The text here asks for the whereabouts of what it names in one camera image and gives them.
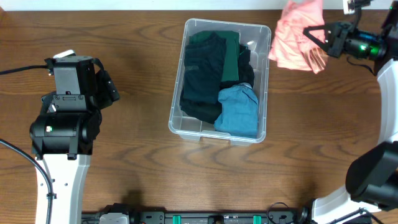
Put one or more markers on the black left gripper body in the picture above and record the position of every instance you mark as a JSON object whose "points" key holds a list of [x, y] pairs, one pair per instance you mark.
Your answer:
{"points": [[102, 94]]}

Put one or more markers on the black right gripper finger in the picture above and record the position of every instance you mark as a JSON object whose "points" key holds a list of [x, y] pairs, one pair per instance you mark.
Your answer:
{"points": [[323, 44], [313, 28]]}

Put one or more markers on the pink printed shirt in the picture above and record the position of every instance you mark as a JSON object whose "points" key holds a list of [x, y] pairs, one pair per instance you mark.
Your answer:
{"points": [[290, 48]]}

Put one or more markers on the dark green camisole top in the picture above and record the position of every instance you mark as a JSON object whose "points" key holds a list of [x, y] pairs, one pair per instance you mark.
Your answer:
{"points": [[230, 69]]}

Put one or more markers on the blue cloth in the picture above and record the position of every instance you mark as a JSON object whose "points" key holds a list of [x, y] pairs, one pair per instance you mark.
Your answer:
{"points": [[239, 111]]}

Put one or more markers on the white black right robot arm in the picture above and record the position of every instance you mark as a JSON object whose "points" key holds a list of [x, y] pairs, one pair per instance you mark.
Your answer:
{"points": [[371, 180]]}

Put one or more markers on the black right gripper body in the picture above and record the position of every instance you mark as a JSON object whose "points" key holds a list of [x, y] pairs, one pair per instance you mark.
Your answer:
{"points": [[362, 44]]}

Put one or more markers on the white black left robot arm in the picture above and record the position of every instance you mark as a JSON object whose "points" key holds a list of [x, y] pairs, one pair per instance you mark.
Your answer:
{"points": [[64, 132]]}

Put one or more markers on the small black garment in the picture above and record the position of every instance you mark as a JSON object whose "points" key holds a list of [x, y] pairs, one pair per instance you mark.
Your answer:
{"points": [[204, 62]]}

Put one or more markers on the large black garment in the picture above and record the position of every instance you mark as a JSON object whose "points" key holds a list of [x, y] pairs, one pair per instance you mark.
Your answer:
{"points": [[210, 112]]}

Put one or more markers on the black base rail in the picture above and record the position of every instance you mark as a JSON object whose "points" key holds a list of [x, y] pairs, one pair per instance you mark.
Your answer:
{"points": [[121, 213]]}

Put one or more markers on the clear plastic storage bin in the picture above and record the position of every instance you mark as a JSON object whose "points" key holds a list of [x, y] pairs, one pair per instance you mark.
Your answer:
{"points": [[258, 39]]}

